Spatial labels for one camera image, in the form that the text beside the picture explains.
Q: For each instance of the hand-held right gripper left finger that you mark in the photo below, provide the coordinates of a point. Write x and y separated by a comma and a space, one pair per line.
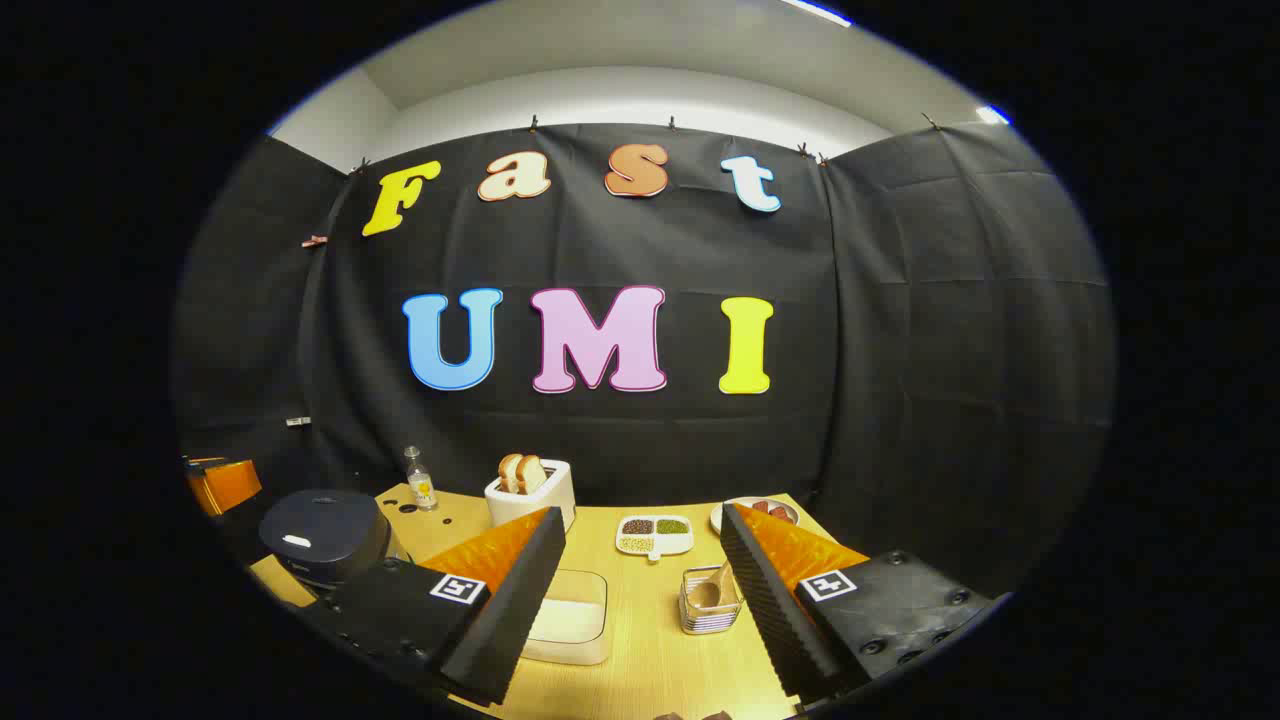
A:
520, 600

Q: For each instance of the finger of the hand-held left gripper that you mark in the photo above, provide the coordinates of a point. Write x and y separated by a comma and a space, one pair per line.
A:
228, 485

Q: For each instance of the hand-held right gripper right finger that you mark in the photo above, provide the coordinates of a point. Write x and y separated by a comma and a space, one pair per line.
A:
770, 610

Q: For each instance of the clear rice container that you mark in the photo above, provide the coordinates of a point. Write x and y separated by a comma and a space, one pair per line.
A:
575, 620

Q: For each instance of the wooden spoon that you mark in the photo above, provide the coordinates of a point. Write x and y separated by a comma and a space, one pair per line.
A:
708, 590

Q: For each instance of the dark lidded rice cooker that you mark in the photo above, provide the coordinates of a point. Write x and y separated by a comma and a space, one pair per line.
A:
320, 535

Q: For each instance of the white toaster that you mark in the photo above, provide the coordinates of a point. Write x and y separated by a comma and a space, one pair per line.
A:
545, 500

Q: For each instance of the white round plate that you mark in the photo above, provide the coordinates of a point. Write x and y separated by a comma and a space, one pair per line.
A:
722, 515

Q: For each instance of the toasted bread slice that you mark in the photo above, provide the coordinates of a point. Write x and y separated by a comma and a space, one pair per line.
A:
507, 472
533, 474

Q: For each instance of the white divided bean dish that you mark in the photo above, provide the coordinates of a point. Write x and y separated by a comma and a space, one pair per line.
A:
655, 538

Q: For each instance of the small glass bottle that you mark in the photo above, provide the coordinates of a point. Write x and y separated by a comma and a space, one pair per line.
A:
422, 490

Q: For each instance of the black backdrop cloth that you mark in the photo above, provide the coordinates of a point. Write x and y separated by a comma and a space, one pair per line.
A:
900, 350

